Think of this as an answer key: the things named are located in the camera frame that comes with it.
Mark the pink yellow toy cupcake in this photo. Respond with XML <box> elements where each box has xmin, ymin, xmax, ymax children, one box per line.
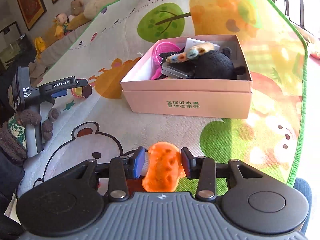
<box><xmin>71</xmin><ymin>85</ymin><xmax>93</xmax><ymax>98</ymax></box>

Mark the orange toy cup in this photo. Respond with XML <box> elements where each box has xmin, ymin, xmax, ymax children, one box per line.
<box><xmin>142</xmin><ymin>142</ymin><xmax>185</xmax><ymax>192</ymax></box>

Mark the pink toy net basket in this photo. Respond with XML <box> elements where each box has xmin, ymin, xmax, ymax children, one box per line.
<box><xmin>151</xmin><ymin>42</ymin><xmax>181</xmax><ymax>80</ymax></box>

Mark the grey metal tin case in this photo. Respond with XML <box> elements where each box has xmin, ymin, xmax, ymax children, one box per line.
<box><xmin>161</xmin><ymin>62</ymin><xmax>195</xmax><ymax>79</ymax></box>

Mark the black plush toy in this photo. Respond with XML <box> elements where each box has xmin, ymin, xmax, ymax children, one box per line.
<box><xmin>159</xmin><ymin>46</ymin><xmax>247</xmax><ymax>80</ymax></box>

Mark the gloved left hand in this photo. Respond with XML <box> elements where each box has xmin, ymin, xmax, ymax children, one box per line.
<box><xmin>1</xmin><ymin>109</ymin><xmax>53</xmax><ymax>167</ymax></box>

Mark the yellow cushion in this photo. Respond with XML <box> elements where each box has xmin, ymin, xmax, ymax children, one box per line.
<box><xmin>67</xmin><ymin>12</ymin><xmax>91</xmax><ymax>31</ymax></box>

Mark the yellow duck plush doll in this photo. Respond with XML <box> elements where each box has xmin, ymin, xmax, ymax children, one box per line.
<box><xmin>54</xmin><ymin>13</ymin><xmax>75</xmax><ymax>40</ymax></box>

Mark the pink cardboard box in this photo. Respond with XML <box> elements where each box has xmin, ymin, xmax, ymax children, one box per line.
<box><xmin>120</xmin><ymin>40</ymin><xmax>253</xmax><ymax>119</ymax></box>

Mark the cream plush pillow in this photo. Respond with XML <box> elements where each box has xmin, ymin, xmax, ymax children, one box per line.
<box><xmin>84</xmin><ymin>0</ymin><xmax>117</xmax><ymax>20</ymax></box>

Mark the brown plush animal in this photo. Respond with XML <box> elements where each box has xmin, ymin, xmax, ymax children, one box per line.
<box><xmin>71</xmin><ymin>0</ymin><xmax>84</xmax><ymax>16</ymax></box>

